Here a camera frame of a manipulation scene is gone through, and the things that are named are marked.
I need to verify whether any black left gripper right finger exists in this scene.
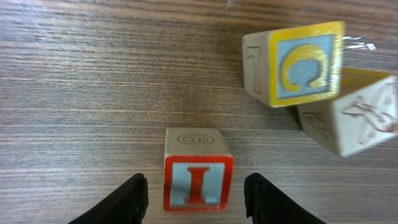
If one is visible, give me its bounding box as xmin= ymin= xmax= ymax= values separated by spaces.
xmin=244 ymin=173 xmax=326 ymax=224

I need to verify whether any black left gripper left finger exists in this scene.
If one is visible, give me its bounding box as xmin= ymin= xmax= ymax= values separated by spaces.
xmin=70 ymin=173 xmax=149 ymax=224

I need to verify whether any red I letter block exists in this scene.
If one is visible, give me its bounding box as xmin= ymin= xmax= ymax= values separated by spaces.
xmin=164 ymin=128 xmax=234 ymax=212

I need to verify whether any green J letter block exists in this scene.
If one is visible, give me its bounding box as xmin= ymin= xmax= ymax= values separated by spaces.
xmin=298 ymin=68 xmax=397 ymax=157

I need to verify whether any yellow O letter block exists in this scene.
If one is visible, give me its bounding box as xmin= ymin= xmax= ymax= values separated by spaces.
xmin=242 ymin=21 xmax=345 ymax=108

